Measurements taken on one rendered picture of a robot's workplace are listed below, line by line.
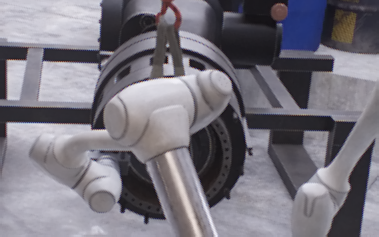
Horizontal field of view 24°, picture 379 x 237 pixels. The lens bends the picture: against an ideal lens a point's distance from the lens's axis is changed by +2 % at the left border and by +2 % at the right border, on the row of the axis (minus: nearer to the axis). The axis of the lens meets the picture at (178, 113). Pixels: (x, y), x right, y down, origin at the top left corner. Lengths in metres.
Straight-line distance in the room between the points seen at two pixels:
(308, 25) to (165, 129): 3.72
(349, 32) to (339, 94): 0.60
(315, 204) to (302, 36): 3.25
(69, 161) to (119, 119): 0.54
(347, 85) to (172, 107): 3.44
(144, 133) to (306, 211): 0.66
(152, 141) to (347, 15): 3.97
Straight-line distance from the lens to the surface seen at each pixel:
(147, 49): 3.01
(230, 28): 4.16
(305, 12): 5.53
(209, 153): 2.88
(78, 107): 3.82
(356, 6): 5.76
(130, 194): 2.84
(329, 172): 2.54
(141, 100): 1.92
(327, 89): 5.37
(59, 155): 2.43
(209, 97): 2.01
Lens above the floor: 1.93
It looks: 20 degrees down
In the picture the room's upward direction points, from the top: 4 degrees clockwise
